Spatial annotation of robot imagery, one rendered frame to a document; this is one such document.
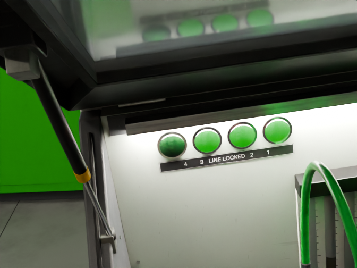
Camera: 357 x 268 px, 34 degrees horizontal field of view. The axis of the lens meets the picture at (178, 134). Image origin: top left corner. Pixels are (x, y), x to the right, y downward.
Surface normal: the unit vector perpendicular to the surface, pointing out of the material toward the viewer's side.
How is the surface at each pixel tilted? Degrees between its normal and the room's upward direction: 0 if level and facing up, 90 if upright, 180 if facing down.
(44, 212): 0
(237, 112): 90
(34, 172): 90
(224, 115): 90
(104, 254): 43
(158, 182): 90
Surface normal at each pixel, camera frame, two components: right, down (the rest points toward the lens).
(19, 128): -0.14, 0.43
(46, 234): -0.13, -0.90
